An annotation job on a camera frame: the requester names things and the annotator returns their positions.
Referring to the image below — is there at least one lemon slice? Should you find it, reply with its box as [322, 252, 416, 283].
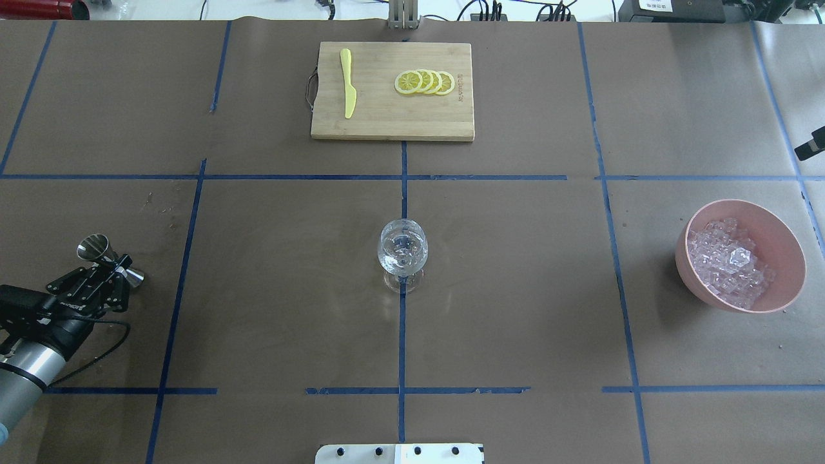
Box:
[394, 70, 424, 95]
[435, 71, 456, 96]
[424, 70, 443, 95]
[416, 70, 431, 93]

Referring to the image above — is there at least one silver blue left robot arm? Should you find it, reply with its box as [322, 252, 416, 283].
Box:
[1, 255, 135, 443]

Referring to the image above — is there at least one red thermos bottle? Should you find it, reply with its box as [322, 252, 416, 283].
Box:
[1, 1, 90, 21]

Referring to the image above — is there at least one yellow plastic knife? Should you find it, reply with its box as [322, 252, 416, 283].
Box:
[340, 49, 358, 119]

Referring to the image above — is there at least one clear ice cubes pile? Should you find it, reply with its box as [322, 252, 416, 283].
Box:
[686, 217, 777, 309]

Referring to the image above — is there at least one bamboo cutting board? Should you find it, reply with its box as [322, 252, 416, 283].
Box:
[311, 41, 476, 142]

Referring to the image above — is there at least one pink bowl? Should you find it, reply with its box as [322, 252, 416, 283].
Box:
[674, 198, 807, 314]

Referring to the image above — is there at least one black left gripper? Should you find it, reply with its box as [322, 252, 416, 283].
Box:
[1, 255, 133, 362]

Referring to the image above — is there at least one clear wine glass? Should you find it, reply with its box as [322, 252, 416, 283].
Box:
[376, 219, 429, 295]

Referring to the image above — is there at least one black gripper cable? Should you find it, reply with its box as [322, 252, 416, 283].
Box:
[45, 319, 131, 387]

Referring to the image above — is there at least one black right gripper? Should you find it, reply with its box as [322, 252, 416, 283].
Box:
[793, 126, 825, 162]

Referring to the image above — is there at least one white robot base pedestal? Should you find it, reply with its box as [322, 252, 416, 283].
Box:
[315, 442, 485, 463]

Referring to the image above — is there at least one steel jigger measuring cup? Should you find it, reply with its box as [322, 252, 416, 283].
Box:
[76, 234, 145, 289]

